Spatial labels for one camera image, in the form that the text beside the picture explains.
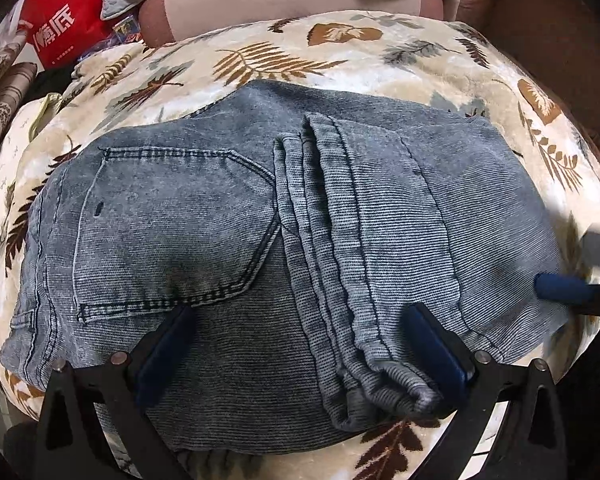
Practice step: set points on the blue denim pants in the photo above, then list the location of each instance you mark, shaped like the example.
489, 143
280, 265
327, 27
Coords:
205, 220

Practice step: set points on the black cloth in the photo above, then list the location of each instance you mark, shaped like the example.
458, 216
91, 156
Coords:
55, 82

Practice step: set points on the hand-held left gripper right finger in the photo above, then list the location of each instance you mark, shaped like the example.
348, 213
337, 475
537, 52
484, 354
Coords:
440, 355

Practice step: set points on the leaf printed blanket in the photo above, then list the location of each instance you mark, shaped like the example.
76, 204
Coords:
380, 55

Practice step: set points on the striped floral cloth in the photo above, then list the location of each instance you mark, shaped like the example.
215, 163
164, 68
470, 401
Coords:
5, 95

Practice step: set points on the red paper bag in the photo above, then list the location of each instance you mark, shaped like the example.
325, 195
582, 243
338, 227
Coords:
70, 5

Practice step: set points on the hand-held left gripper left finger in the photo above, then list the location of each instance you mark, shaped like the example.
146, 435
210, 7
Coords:
165, 355

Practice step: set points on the colourful printed packet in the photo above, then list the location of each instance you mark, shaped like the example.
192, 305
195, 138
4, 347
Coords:
127, 32

